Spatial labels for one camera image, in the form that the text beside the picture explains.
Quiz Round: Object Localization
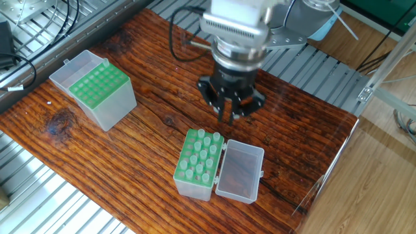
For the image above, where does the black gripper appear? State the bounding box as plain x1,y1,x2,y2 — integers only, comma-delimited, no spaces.
198,57,267,124

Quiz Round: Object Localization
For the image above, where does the translucent tip box green rack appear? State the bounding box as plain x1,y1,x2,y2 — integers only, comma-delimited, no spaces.
174,128,225,201
70,62,137,132

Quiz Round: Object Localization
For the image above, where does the glossy wooden board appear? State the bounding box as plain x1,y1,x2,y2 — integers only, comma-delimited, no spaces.
0,6,361,234

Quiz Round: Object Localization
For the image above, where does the clear hinged box lid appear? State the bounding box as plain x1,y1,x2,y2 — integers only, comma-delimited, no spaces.
49,51,108,92
216,140,265,204

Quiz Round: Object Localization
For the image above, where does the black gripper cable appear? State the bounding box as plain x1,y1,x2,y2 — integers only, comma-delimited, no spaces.
168,5,220,62

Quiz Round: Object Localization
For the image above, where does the aluminium frame corner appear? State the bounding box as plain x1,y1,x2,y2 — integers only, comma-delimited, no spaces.
356,44,416,121

